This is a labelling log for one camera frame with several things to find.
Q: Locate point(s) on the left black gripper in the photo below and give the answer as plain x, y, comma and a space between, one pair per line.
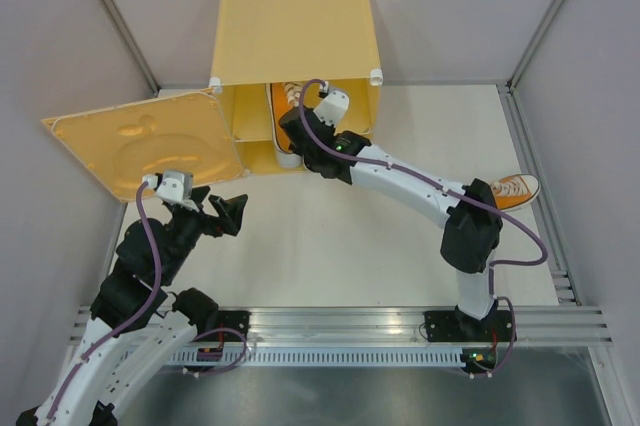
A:
231, 211

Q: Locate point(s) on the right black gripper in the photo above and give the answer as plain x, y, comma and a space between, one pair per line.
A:
332, 128

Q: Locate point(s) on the white sneaker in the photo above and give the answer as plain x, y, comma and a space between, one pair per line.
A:
288, 158

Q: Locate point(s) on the orange canvas sneaker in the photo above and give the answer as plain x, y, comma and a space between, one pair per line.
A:
516, 191
282, 97

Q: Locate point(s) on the yellow cabinet door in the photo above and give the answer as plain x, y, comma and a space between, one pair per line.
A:
119, 145

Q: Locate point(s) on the yellow plastic shoe cabinet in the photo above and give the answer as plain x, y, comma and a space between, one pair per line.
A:
262, 44

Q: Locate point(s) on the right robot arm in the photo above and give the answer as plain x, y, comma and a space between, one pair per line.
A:
470, 231

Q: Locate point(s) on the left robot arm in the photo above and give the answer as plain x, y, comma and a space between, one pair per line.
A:
119, 352

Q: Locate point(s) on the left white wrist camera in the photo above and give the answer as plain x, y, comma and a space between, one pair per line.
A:
172, 187

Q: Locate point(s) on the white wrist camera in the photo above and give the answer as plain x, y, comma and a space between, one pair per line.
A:
333, 106
172, 187

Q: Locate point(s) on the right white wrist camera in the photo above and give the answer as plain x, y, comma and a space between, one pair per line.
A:
333, 106

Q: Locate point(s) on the white slotted cable duct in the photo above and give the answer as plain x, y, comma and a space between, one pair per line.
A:
324, 357

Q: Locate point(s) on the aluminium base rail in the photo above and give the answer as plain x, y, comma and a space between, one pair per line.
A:
551, 326

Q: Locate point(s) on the right aluminium frame post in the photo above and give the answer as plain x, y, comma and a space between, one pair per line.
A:
541, 31

